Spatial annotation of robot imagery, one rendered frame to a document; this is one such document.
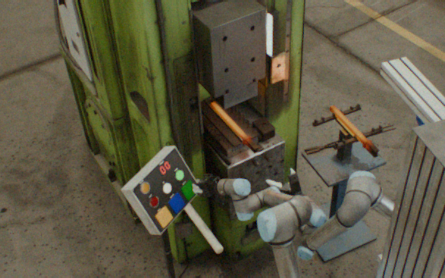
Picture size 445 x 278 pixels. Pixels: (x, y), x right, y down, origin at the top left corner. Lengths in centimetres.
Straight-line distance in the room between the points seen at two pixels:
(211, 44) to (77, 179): 215
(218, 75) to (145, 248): 160
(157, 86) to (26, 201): 195
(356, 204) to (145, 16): 122
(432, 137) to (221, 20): 127
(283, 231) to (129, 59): 136
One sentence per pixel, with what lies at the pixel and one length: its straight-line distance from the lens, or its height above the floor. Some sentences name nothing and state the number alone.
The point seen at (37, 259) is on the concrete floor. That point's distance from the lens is 422.
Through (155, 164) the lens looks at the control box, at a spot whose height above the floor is 120.
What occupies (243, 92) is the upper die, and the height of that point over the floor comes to 133.
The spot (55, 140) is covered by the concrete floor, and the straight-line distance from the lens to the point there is 496.
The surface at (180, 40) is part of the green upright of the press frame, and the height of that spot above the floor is 166.
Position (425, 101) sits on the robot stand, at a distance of 196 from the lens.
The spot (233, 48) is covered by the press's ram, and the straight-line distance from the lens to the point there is 284.
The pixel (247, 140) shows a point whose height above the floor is 101.
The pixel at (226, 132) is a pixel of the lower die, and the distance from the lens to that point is 331.
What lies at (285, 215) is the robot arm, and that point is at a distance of 237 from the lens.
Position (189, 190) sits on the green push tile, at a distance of 300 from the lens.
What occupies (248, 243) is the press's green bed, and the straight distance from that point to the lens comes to 385.
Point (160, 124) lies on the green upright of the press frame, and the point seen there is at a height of 121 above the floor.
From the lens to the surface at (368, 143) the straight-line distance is 331.
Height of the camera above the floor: 325
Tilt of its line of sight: 43 degrees down
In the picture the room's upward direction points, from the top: 4 degrees counter-clockwise
